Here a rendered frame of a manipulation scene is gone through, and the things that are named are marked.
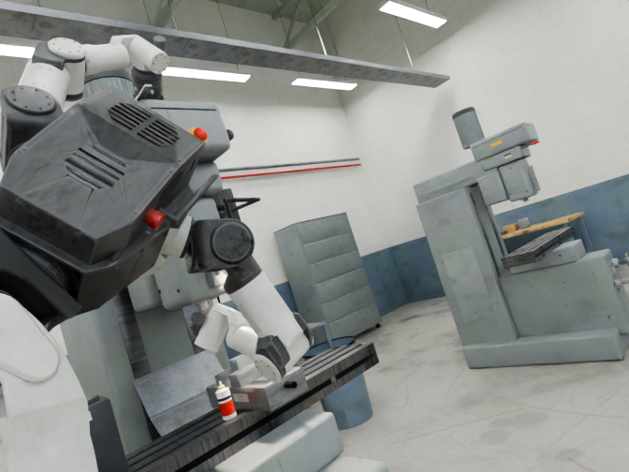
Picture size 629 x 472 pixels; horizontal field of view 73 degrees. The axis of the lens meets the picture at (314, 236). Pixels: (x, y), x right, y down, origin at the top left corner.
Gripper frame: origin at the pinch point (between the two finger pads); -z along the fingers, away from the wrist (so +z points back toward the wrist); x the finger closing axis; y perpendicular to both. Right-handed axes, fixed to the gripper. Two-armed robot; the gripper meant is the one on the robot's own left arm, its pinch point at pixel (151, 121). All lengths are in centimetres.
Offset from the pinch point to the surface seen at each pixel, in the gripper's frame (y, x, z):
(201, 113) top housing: -17.1, 10.9, 12.9
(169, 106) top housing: -16.6, 1.8, 16.3
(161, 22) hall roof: 527, 145, -216
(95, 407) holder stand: -75, -36, -28
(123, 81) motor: 27.5, -2.4, -2.2
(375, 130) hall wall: 402, 523, -377
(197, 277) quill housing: -52, -2, -19
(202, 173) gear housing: -25.8, 8.5, -2.8
